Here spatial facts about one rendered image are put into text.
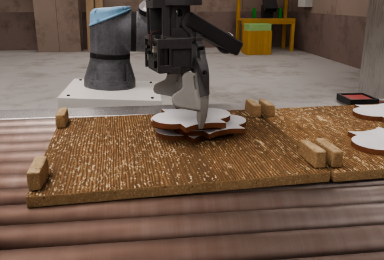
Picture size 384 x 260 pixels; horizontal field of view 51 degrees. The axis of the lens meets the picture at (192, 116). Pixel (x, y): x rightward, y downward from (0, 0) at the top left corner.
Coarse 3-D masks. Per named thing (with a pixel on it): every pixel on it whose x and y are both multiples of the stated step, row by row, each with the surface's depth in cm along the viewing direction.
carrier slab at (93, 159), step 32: (64, 128) 77; (96, 128) 77; (128, 128) 77; (256, 128) 77; (64, 160) 61; (96, 160) 61; (128, 160) 61; (160, 160) 61; (192, 160) 61; (224, 160) 61; (256, 160) 61; (288, 160) 61; (32, 192) 51; (64, 192) 51; (96, 192) 51; (128, 192) 52; (160, 192) 53; (192, 192) 54
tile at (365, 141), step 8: (376, 128) 73; (352, 136) 71; (360, 136) 69; (368, 136) 69; (376, 136) 69; (352, 144) 67; (360, 144) 65; (368, 144) 65; (376, 144) 65; (368, 152) 64; (376, 152) 63
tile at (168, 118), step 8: (168, 112) 72; (176, 112) 72; (184, 112) 72; (192, 112) 72; (208, 112) 72; (216, 112) 72; (224, 112) 72; (152, 120) 69; (160, 120) 68; (168, 120) 68; (176, 120) 68; (184, 120) 68; (192, 120) 68; (208, 120) 68; (216, 120) 68; (224, 120) 69; (168, 128) 66; (176, 128) 66; (184, 128) 65; (192, 128) 65
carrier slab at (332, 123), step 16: (288, 112) 88; (304, 112) 88; (320, 112) 88; (336, 112) 88; (352, 112) 88; (288, 128) 77; (304, 128) 77; (320, 128) 77; (336, 128) 77; (352, 128) 77; (368, 128) 77; (336, 144) 68; (352, 160) 61; (368, 160) 61; (336, 176) 57; (352, 176) 58; (368, 176) 58
